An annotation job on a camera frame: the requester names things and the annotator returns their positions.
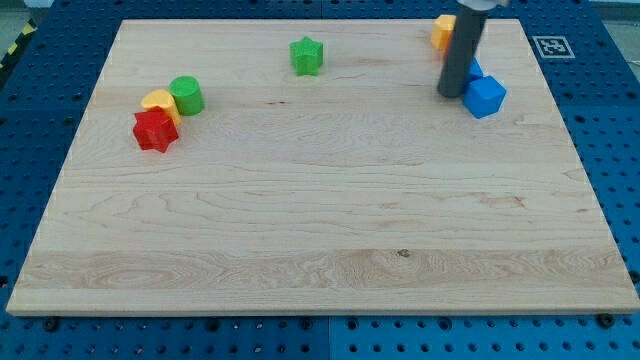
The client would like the silver rod mount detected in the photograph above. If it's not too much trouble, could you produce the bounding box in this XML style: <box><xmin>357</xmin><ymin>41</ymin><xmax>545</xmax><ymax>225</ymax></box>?
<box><xmin>457</xmin><ymin>0</ymin><xmax>509</xmax><ymax>11</ymax></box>

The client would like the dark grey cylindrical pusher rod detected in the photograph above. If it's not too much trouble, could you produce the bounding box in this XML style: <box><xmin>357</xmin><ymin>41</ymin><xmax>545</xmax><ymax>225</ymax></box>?
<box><xmin>437</xmin><ymin>6</ymin><xmax>489</xmax><ymax>98</ymax></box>

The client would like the green star block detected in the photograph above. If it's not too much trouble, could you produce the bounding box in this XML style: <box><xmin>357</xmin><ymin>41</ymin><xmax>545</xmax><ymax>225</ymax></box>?
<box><xmin>289</xmin><ymin>36</ymin><xmax>324</xmax><ymax>76</ymax></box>

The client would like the red star block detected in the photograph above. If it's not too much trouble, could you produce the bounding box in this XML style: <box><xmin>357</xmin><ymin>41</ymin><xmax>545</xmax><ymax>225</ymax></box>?
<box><xmin>132</xmin><ymin>107</ymin><xmax>179</xmax><ymax>153</ymax></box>

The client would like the orange-yellow block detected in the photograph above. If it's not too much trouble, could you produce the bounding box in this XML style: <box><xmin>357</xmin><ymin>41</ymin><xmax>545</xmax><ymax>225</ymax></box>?
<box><xmin>430</xmin><ymin>14</ymin><xmax>456</xmax><ymax>51</ymax></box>

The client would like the blue block behind rod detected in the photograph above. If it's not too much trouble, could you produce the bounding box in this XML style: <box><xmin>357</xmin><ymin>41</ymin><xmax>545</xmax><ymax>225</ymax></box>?
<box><xmin>465</xmin><ymin>58</ymin><xmax>484</xmax><ymax>86</ymax></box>

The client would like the blue cube block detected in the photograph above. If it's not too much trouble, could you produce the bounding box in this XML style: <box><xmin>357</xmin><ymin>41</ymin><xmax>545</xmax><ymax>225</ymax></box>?
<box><xmin>463</xmin><ymin>76</ymin><xmax>507</xmax><ymax>119</ymax></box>

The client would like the white fiducial marker tag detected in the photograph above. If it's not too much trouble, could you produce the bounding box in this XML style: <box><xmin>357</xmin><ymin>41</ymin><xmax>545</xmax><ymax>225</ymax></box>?
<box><xmin>532</xmin><ymin>35</ymin><xmax>575</xmax><ymax>59</ymax></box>

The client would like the light wooden board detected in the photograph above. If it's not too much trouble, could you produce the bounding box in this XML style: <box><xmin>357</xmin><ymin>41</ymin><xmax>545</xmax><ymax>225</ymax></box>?
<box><xmin>7</xmin><ymin>19</ymin><xmax>639</xmax><ymax>317</ymax></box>

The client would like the green cylinder block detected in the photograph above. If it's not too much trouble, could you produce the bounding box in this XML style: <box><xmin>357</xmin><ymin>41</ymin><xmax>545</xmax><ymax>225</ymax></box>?
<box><xmin>169</xmin><ymin>76</ymin><xmax>205</xmax><ymax>116</ymax></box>

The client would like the yellow heart block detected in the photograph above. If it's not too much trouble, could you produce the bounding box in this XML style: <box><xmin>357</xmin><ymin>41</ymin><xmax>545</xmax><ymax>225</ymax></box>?
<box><xmin>140</xmin><ymin>89</ymin><xmax>182</xmax><ymax>126</ymax></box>

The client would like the black bolt front right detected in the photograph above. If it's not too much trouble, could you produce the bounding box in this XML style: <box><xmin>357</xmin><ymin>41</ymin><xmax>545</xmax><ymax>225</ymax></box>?
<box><xmin>596</xmin><ymin>313</ymin><xmax>616</xmax><ymax>329</ymax></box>

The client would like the black bolt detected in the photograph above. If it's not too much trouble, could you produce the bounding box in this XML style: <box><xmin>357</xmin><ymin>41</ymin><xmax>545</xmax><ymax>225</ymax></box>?
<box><xmin>42</xmin><ymin>317</ymin><xmax>60</xmax><ymax>333</ymax></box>
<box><xmin>596</xmin><ymin>313</ymin><xmax>616</xmax><ymax>329</ymax></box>

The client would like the black bolt front left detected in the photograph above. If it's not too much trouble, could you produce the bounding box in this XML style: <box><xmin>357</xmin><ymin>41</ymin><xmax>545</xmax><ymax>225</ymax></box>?
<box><xmin>42</xmin><ymin>317</ymin><xmax>60</xmax><ymax>333</ymax></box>

